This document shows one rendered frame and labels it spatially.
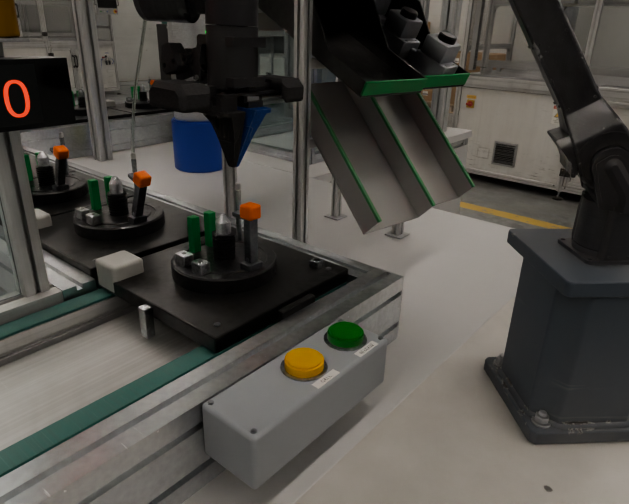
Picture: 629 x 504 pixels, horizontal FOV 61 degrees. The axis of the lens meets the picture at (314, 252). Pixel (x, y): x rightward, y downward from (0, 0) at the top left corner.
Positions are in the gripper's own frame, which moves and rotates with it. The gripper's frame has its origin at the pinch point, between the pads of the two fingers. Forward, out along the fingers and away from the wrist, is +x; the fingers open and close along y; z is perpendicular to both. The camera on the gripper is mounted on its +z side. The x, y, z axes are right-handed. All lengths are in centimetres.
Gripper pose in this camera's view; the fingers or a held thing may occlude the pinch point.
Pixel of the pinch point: (233, 137)
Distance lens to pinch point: 64.7
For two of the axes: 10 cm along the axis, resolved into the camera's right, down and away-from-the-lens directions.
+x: -0.5, 9.2, 3.9
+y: -6.4, 2.7, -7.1
